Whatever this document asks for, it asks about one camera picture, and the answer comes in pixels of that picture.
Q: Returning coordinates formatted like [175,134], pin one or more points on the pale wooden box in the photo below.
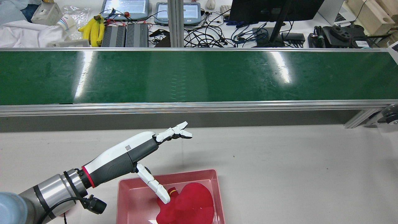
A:
[370,15]

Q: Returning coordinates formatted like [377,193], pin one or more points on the red plush toy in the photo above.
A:
[189,202]

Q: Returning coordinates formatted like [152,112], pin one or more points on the black monitor stand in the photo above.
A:
[278,31]

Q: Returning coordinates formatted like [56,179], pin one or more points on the white keyboard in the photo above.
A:
[225,9]

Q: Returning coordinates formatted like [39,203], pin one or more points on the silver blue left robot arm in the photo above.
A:
[46,193]

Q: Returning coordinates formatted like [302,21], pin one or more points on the clear water bottle red cap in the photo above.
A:
[118,14]

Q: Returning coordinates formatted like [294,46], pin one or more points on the beige box with knob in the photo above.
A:
[46,14]

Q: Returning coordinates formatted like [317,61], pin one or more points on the aluminium profile post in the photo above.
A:
[175,21]

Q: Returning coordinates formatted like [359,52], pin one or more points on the striped paper cup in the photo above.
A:
[67,22]

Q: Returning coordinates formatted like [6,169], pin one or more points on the grey teach pendant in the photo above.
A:
[192,14]
[124,6]

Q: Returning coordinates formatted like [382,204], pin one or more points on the black power brick green sticker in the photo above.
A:
[314,42]

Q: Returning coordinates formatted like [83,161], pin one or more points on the grey round conveyor fitting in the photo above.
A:
[390,113]

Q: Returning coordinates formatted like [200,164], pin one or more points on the green conveyor belt aluminium frame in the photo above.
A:
[217,77]

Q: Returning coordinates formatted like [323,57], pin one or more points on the silver laptop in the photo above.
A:
[332,12]

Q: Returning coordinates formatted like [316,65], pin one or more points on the yellow banana bunch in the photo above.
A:
[93,31]

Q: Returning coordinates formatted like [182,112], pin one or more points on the black computer monitor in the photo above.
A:
[264,11]

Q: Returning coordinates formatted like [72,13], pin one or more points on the blue grey garment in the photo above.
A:
[12,12]

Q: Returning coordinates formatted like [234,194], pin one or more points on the red box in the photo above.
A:
[136,202]

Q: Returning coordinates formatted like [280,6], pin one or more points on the grey ribbed power supply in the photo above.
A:
[136,35]
[113,35]

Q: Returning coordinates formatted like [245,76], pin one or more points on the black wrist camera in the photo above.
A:
[96,205]

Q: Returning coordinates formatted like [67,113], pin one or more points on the brown wooden block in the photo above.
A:
[163,42]

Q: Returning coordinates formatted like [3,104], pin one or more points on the white cloth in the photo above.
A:
[25,35]

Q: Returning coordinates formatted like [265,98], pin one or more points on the black box white label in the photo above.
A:
[342,39]

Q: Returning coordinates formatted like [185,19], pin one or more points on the black usb hub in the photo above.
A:
[293,37]

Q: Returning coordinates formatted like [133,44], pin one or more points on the white flat power strip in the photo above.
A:
[68,43]

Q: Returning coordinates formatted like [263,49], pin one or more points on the clear plastic bag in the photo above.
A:
[77,12]

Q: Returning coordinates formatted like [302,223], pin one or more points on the white computer mouse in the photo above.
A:
[210,3]

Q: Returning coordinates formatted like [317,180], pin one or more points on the white grey left robot hand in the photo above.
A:
[124,155]

